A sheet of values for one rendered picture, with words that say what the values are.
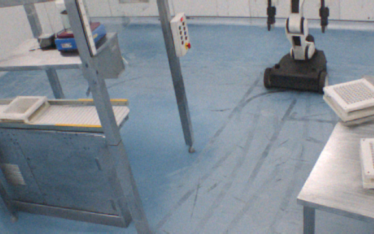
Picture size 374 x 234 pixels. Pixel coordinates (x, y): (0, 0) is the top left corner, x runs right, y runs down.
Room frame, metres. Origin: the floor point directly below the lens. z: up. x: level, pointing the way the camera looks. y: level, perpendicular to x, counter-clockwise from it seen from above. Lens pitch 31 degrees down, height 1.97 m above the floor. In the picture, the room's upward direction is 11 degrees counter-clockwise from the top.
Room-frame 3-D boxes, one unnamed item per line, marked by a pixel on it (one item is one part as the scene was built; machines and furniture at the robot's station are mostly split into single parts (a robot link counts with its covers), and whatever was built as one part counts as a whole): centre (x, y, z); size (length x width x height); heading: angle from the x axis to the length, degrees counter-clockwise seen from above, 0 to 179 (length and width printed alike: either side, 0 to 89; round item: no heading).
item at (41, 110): (2.31, 1.00, 0.84); 0.24 x 0.24 x 0.02; 67
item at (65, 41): (2.12, 0.46, 1.31); 0.21 x 0.20 x 0.09; 157
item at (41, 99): (2.31, 1.00, 0.88); 0.25 x 0.24 x 0.02; 157
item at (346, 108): (1.74, -0.86, 0.86); 0.25 x 0.24 x 0.02; 93
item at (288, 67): (3.60, -1.19, 0.19); 0.64 x 0.52 x 0.33; 147
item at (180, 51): (2.78, -0.06, 0.96); 0.17 x 0.06 x 0.26; 157
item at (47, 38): (2.22, 0.67, 1.29); 0.12 x 0.07 x 0.06; 67
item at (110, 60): (2.19, 0.41, 1.13); 0.22 x 0.11 x 0.20; 67
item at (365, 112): (1.74, -0.86, 0.81); 0.24 x 0.24 x 0.02; 3
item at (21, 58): (2.14, 0.65, 1.24); 0.62 x 0.38 x 0.04; 67
